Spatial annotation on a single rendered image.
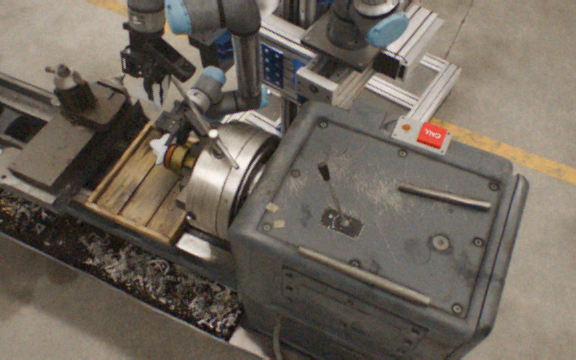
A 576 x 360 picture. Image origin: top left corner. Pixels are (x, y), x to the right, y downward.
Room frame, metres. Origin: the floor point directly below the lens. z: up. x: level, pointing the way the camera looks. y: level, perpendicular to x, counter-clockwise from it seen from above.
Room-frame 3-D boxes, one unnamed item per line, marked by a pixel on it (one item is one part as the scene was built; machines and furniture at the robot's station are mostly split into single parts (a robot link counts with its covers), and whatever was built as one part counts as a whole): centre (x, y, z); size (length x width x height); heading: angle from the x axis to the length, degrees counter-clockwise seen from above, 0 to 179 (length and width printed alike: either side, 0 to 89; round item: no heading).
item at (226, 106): (1.08, 0.23, 0.99); 0.11 x 0.08 x 0.11; 104
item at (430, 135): (0.75, -0.35, 1.26); 0.06 x 0.06 x 0.02; 65
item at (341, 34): (1.22, -0.19, 1.21); 0.15 x 0.15 x 0.10
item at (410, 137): (0.76, -0.33, 1.23); 0.13 x 0.08 x 0.05; 65
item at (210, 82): (1.08, 0.25, 1.08); 0.11 x 0.08 x 0.09; 155
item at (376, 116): (0.82, -0.20, 1.24); 0.09 x 0.08 x 0.03; 65
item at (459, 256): (0.58, -0.22, 1.06); 0.59 x 0.48 x 0.39; 65
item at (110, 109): (1.05, 0.64, 0.99); 0.20 x 0.10 x 0.05; 65
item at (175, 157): (0.80, 0.29, 1.08); 0.09 x 0.09 x 0.09; 66
